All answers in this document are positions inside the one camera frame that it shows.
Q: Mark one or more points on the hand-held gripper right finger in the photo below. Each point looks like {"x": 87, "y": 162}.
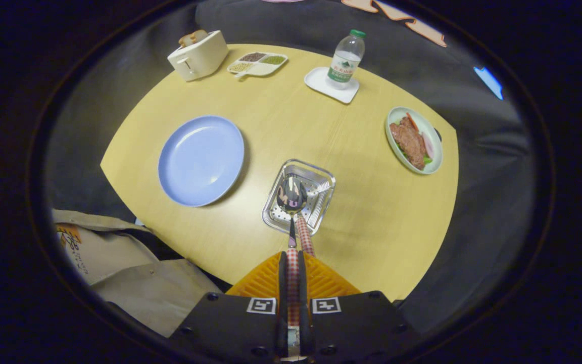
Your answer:
{"x": 303, "y": 283}

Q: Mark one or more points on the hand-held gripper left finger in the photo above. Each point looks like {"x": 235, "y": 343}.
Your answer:
{"x": 283, "y": 283}

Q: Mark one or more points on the clear cutlery holder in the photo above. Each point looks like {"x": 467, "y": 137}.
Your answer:
{"x": 319, "y": 187}

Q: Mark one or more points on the blue plate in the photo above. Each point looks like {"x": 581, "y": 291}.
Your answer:
{"x": 200, "y": 162}

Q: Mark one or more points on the cooked meat with vegetables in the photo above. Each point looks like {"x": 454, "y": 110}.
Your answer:
{"x": 409, "y": 144}

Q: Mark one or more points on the black backdrop cloth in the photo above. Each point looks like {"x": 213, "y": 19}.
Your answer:
{"x": 473, "y": 202}

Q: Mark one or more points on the pale green plate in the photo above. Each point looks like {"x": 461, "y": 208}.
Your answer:
{"x": 435, "y": 136}

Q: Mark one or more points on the white square coaster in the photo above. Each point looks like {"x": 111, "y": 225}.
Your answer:
{"x": 321, "y": 83}

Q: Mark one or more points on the white divided dish with beans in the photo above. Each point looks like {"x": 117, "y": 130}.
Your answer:
{"x": 260, "y": 68}

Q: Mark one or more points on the clear plastic water bottle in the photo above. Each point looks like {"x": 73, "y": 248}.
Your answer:
{"x": 344, "y": 63}

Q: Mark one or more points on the cream toaster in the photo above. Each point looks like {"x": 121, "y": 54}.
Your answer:
{"x": 202, "y": 58}

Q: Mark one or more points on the toasted bread slice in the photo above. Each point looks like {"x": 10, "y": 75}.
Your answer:
{"x": 200, "y": 35}
{"x": 186, "y": 40}

